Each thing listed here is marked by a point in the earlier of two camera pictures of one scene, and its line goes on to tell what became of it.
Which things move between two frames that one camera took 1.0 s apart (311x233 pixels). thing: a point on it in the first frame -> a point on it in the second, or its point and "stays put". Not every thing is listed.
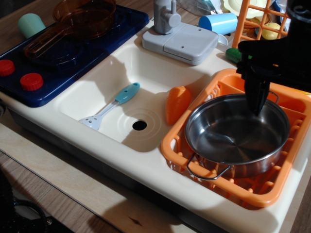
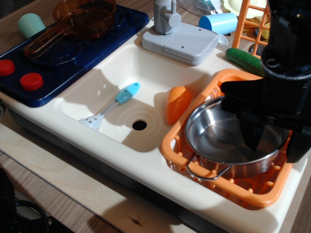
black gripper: (286, 60) -> (282, 95)
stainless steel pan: (225, 134) stays put
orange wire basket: (242, 22) stays put
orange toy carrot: (178, 101) stays put
